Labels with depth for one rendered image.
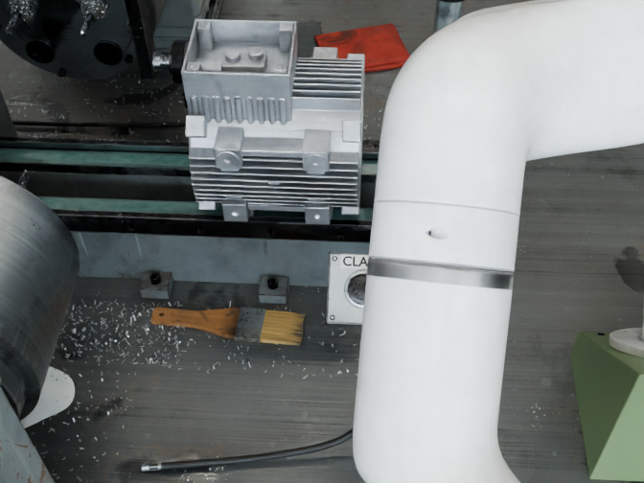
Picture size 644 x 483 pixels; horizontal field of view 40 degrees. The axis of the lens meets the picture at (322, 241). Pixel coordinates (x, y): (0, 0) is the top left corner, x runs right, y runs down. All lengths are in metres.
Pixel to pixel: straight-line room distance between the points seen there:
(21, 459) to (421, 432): 0.44
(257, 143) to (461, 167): 0.53
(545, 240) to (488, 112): 0.78
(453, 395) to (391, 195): 0.12
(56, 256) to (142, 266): 0.31
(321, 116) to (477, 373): 0.55
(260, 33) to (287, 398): 0.44
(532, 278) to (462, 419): 0.73
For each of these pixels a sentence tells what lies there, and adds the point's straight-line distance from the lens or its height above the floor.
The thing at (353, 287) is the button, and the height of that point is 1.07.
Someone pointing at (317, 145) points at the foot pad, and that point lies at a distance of 0.99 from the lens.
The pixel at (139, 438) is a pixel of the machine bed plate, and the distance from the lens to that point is 1.10.
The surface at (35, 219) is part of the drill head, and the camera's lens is 0.91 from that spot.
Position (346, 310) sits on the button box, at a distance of 0.86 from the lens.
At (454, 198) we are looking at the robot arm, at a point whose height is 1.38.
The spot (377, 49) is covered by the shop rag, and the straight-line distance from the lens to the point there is 1.57.
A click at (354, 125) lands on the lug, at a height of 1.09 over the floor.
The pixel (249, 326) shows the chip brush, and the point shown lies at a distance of 1.16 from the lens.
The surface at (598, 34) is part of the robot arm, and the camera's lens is 0.60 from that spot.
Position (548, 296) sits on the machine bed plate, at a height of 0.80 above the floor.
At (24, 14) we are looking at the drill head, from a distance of 1.29.
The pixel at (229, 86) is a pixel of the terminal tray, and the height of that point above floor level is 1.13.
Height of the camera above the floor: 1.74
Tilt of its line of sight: 49 degrees down
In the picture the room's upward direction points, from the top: 1 degrees counter-clockwise
